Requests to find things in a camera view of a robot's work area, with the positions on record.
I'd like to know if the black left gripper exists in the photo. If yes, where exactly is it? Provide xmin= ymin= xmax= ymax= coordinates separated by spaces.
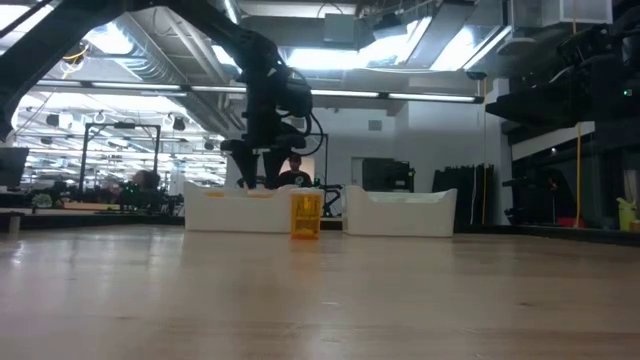
xmin=219 ymin=106 xmax=309 ymax=191

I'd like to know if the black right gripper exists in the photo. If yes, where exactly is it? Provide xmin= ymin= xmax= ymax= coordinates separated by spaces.
xmin=485 ymin=21 xmax=630 ymax=133

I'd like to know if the white plastic bin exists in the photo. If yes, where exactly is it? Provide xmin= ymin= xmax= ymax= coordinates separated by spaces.
xmin=342 ymin=185 xmax=458 ymax=238
xmin=182 ymin=180 xmax=301 ymax=234

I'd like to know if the person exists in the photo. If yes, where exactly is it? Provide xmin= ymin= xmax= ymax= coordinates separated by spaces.
xmin=130 ymin=169 xmax=162 ymax=202
xmin=277 ymin=153 xmax=314 ymax=190

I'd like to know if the black robot with green lights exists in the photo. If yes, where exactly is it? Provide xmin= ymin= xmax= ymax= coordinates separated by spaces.
xmin=319 ymin=183 xmax=345 ymax=218

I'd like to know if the black machine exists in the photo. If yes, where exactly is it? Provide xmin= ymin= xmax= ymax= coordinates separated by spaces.
xmin=502 ymin=167 xmax=576 ymax=226

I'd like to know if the long ceiling light bar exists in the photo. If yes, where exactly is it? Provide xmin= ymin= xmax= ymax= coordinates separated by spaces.
xmin=35 ymin=78 xmax=485 ymax=105

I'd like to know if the large white ceiling unit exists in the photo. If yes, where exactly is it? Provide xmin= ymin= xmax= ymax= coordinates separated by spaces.
xmin=508 ymin=0 xmax=614 ymax=28

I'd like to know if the black curtain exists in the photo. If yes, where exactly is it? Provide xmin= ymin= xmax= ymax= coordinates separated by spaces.
xmin=431 ymin=163 xmax=496 ymax=235

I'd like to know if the black equipment cart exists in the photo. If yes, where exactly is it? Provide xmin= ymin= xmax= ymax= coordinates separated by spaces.
xmin=355 ymin=157 xmax=417 ymax=194

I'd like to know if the yellow-green container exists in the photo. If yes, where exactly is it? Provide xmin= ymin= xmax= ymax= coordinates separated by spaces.
xmin=615 ymin=196 xmax=639 ymax=232

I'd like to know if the long wooden workbench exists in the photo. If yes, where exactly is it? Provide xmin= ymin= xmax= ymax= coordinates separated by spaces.
xmin=0 ymin=201 xmax=185 ymax=234

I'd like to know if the black monitor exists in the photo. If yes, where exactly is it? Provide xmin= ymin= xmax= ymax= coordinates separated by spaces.
xmin=0 ymin=147 xmax=30 ymax=191

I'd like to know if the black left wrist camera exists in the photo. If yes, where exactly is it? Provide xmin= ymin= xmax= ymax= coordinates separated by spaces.
xmin=278 ymin=73 xmax=315 ymax=120

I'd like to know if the yellow power cable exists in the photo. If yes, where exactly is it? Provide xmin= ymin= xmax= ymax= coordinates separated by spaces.
xmin=572 ymin=19 xmax=585 ymax=229

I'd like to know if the black reel with yellow cord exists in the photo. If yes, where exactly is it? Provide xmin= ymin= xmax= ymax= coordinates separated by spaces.
xmin=59 ymin=43 xmax=92 ymax=76

